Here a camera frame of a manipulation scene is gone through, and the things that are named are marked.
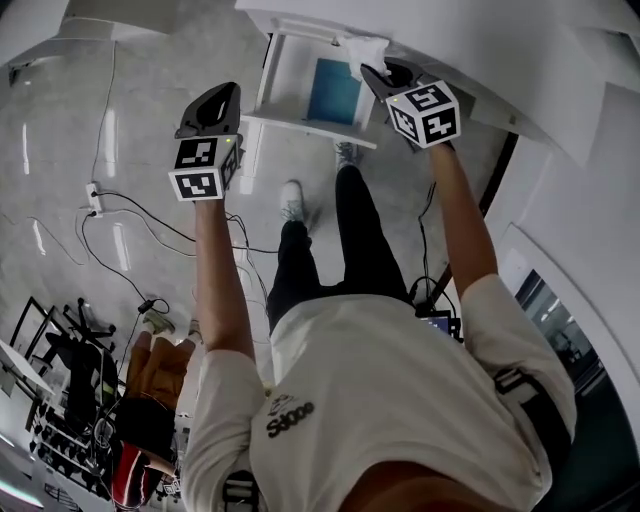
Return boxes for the person's black trousers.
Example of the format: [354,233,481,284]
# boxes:
[266,164,415,337]

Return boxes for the white cabinet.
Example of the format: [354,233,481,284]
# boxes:
[234,0,640,169]

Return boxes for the glass window panel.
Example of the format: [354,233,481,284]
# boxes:
[513,268,610,397]

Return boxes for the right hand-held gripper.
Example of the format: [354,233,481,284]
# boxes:
[359,57,462,154]

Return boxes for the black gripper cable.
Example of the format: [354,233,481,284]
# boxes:
[223,211,274,346]

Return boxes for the black power cable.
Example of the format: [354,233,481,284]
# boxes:
[79,188,280,314]

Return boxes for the white power cable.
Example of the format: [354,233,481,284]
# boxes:
[89,39,119,186]

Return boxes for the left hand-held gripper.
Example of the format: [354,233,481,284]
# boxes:
[167,81,246,203]

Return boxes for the person's right forearm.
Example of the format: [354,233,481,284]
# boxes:
[428,142,501,302]

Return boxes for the white cloth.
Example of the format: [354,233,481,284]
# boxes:
[338,31,392,77]

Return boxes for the blue panel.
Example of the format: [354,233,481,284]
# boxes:
[306,57,364,127]

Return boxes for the black office chair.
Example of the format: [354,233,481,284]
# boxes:
[43,297,120,417]

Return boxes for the white power strip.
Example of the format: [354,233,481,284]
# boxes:
[84,181,105,219]

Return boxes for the person's right grey shoe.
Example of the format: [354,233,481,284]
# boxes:
[333,141,365,172]

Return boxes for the metal storage rack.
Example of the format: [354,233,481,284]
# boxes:
[27,397,119,484]

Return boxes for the person's left white shoe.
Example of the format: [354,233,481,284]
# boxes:
[278,179,307,222]

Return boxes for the person's left forearm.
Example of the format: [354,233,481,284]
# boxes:
[191,197,257,360]

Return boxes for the black harness strap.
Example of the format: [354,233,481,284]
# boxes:
[493,368,574,454]

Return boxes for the white shelf unit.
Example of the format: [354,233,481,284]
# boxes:
[239,17,380,151]

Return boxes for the person's white t-shirt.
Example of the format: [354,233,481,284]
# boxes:
[178,272,580,512]

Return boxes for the black device with screen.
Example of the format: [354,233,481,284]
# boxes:
[415,308,465,343]

